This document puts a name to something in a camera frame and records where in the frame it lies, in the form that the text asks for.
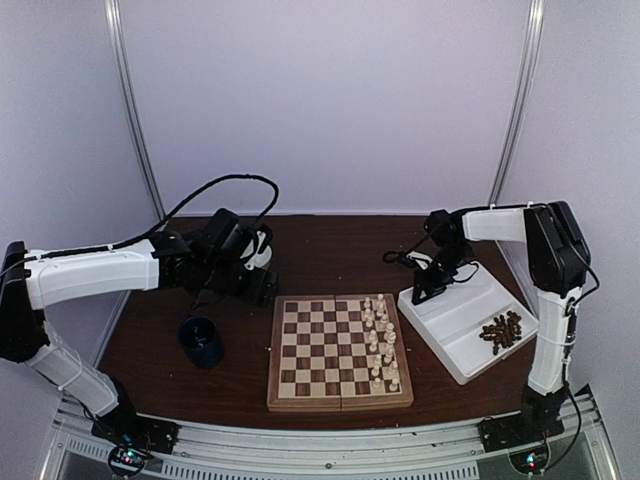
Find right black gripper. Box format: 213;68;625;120
413;243;472;304

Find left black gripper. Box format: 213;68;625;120
200;258;280;308

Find white plastic compartment tray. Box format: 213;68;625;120
397;263;538;385

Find wooden chess board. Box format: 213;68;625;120
266;293;414;413

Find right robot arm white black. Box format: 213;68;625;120
398;201;591;442

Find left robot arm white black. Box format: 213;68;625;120
1;209;277;444

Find row of white chess pieces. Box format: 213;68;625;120
361;293;400;395

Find pile of brown chess pieces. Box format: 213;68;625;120
479;310;522;356

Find white ceramic bowl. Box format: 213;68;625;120
241;238;273;270

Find dark blue mug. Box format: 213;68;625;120
178;316;225;369

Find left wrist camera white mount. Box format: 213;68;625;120
240;225;273;264

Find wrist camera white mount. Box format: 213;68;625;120
240;225;273;264
397;251;432;270

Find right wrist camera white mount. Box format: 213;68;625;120
397;251;432;270

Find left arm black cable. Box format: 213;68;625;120
9;172;280;266

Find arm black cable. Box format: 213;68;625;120
382;234;601;451
9;172;280;266

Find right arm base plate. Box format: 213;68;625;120
478;414;565;453

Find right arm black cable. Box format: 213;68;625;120
382;234;601;451

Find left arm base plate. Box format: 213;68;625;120
91;417;179;454

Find left aluminium frame post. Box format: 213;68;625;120
104;0;166;219

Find aluminium frame post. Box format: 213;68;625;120
104;0;166;219
487;0;546;206

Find right aluminium frame post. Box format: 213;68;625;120
487;0;546;206

